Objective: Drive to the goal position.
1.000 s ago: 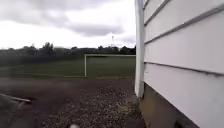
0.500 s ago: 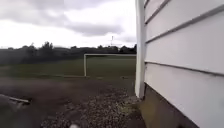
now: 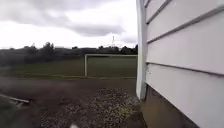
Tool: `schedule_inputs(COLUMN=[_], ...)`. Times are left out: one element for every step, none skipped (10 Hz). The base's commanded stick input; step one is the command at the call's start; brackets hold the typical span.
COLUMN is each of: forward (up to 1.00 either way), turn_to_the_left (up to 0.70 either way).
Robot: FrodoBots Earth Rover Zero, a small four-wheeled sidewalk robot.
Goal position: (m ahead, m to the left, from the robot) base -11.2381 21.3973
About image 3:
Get white goal frame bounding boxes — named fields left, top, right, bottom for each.
left=83, top=53, right=138, bottom=78

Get row of trees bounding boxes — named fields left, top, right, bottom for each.
left=0, top=41, right=139, bottom=66

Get pale wooden plank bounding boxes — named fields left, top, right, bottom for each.
left=0, top=93, right=31, bottom=105

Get white clapboard building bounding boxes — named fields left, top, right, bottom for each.
left=134, top=0, right=224, bottom=128

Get green grass field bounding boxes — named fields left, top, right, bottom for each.
left=0, top=56, right=138, bottom=80

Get grey gravel path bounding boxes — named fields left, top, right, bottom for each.
left=0, top=77, right=148, bottom=128

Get thin mast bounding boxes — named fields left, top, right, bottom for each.
left=110, top=35, right=116, bottom=48

